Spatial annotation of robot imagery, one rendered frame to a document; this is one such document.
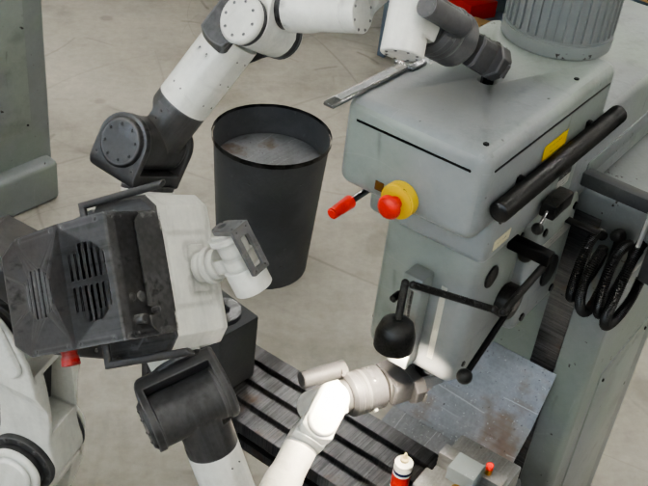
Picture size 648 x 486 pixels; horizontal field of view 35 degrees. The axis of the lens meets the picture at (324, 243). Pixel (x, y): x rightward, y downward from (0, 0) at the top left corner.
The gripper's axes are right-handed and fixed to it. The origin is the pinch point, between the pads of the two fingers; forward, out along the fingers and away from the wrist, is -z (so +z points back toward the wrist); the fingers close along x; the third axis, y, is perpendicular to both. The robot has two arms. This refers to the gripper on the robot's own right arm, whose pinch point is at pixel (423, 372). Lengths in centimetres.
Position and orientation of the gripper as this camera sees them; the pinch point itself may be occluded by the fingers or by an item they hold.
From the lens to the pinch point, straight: 209.2
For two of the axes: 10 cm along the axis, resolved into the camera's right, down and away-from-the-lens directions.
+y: -1.1, 8.1, 5.8
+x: -4.7, -5.6, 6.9
